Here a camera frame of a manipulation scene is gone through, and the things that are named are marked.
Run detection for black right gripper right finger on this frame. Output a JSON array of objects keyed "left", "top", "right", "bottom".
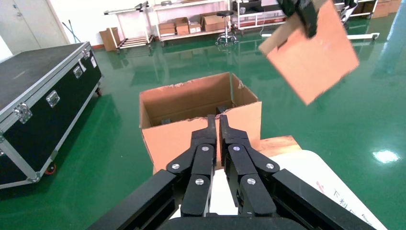
[{"left": 219, "top": 114, "right": 375, "bottom": 230}]

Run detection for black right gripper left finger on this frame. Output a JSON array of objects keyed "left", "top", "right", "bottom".
[{"left": 87, "top": 114, "right": 219, "bottom": 230}]

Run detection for wooden board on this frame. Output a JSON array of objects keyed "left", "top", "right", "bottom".
[{"left": 260, "top": 136, "right": 301, "bottom": 158}]

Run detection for big open cardboard box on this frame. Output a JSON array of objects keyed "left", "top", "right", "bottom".
[{"left": 139, "top": 72, "right": 263, "bottom": 173}]

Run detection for flat leaning cardboard box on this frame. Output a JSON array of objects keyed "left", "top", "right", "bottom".
[{"left": 99, "top": 27, "right": 122, "bottom": 52}]

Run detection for acrylic sign with Chinese text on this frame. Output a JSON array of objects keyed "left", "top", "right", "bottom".
[{"left": 316, "top": 180, "right": 381, "bottom": 228}]

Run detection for white equipment rack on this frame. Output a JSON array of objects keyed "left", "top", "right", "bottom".
[{"left": 233, "top": 0, "right": 288, "bottom": 31}]

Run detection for black equipment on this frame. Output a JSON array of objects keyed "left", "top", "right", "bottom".
[{"left": 236, "top": 0, "right": 263, "bottom": 15}]

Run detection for stacked cardboard boxes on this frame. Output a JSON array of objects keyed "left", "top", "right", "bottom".
[{"left": 363, "top": 0, "right": 402, "bottom": 18}]

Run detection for white wheeled rack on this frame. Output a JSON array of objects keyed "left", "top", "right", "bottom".
[{"left": 334, "top": 0, "right": 380, "bottom": 41}]

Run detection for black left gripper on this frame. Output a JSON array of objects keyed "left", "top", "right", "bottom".
[{"left": 277, "top": 0, "right": 319, "bottom": 39}]

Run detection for black wheeled stool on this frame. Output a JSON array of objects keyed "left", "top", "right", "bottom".
[{"left": 215, "top": 10, "right": 239, "bottom": 47}]

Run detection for black flight case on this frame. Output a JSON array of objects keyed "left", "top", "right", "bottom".
[{"left": 0, "top": 41, "right": 103, "bottom": 190}]

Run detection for grey double door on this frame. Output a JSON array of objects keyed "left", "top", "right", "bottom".
[{"left": 0, "top": 0, "right": 70, "bottom": 55}]

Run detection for large cardboard box on shelf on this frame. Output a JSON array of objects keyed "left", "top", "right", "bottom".
[{"left": 201, "top": 13, "right": 227, "bottom": 32}]

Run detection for metal platform trolley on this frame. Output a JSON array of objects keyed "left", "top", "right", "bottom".
[{"left": 103, "top": 0, "right": 156, "bottom": 50}]

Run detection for small cardboard box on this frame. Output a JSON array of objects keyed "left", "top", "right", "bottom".
[{"left": 258, "top": 0, "right": 360, "bottom": 105}]

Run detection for white shelf rack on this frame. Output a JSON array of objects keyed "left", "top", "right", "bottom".
[{"left": 152, "top": 0, "right": 234, "bottom": 43}]

